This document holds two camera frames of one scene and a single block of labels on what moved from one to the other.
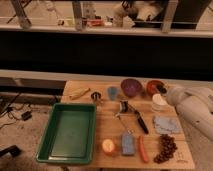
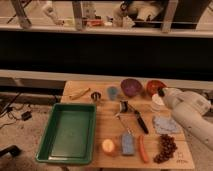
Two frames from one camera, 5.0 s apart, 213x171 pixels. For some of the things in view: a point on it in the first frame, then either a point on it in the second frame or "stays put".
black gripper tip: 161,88 -> 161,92
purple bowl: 131,86 stays put
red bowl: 151,87 stays put
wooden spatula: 79,93 stays put
